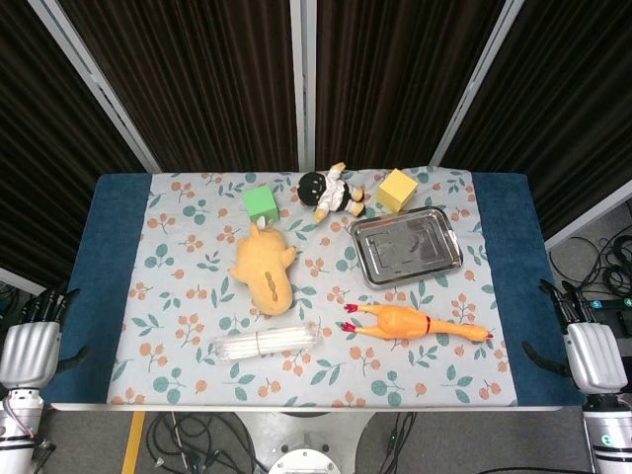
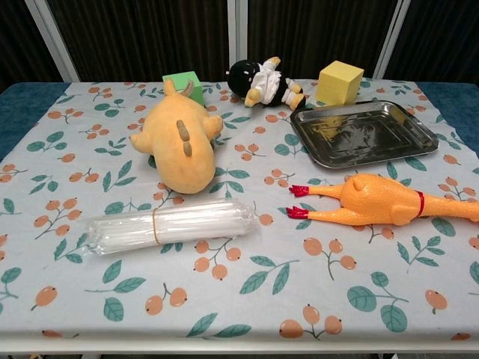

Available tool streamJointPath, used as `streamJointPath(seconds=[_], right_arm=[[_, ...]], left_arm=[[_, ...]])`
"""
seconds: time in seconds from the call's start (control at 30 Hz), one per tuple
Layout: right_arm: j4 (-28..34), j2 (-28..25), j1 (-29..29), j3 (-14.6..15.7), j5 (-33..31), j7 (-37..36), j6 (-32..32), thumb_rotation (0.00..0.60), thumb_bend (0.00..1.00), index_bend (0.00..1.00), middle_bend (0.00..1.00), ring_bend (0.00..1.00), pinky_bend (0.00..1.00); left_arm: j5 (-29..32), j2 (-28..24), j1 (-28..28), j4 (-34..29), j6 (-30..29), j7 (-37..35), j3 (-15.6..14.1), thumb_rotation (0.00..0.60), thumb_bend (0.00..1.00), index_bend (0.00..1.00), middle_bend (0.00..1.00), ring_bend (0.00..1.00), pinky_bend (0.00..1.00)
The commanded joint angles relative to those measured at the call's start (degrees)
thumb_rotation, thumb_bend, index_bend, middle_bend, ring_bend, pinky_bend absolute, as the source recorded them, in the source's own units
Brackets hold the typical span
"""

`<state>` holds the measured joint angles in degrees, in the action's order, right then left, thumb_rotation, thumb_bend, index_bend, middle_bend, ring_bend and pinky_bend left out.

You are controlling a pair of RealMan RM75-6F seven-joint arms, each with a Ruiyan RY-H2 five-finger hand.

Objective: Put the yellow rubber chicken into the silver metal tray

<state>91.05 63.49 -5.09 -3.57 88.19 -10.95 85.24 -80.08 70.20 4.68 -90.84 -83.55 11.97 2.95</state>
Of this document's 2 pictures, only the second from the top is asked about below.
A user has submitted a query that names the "orange rubber chicken toy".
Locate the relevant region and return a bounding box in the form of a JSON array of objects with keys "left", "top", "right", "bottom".
[{"left": 286, "top": 172, "right": 479, "bottom": 227}]

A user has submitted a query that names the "yellow plush animal toy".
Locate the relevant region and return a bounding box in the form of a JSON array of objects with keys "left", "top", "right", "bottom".
[{"left": 129, "top": 79, "right": 225, "bottom": 195}]

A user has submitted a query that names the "stainless steel tray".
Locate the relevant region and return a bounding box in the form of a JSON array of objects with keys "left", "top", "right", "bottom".
[{"left": 290, "top": 99, "right": 439, "bottom": 170}]

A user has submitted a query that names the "pack of white straws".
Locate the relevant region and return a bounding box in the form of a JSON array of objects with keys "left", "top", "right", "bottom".
[{"left": 80, "top": 199, "right": 261, "bottom": 259}]

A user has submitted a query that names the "tan rubber band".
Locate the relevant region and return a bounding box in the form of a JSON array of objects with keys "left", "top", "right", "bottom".
[{"left": 151, "top": 207, "right": 163, "bottom": 246}]

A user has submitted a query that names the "black-haired plush doll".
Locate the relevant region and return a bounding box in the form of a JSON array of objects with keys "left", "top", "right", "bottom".
[{"left": 227, "top": 56, "right": 307, "bottom": 111}]

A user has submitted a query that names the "green foam cube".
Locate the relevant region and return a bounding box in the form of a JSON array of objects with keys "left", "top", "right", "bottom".
[{"left": 162, "top": 70, "right": 204, "bottom": 108}]

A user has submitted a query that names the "fruit print tablecloth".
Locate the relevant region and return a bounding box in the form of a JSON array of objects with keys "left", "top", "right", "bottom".
[{"left": 0, "top": 78, "right": 479, "bottom": 343}]

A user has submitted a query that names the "yellow foam cube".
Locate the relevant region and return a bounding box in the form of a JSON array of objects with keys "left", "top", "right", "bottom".
[{"left": 315, "top": 61, "right": 364, "bottom": 105}]

